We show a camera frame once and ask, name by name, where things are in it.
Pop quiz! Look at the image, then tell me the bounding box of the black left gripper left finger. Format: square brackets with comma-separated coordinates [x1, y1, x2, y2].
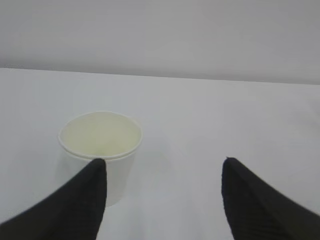
[0, 158, 107, 240]

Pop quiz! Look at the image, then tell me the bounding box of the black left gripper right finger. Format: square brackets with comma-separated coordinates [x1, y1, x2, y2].
[221, 157, 320, 240]

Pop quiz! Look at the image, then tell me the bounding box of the white paper cup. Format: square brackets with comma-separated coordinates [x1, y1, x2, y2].
[57, 111, 143, 207]

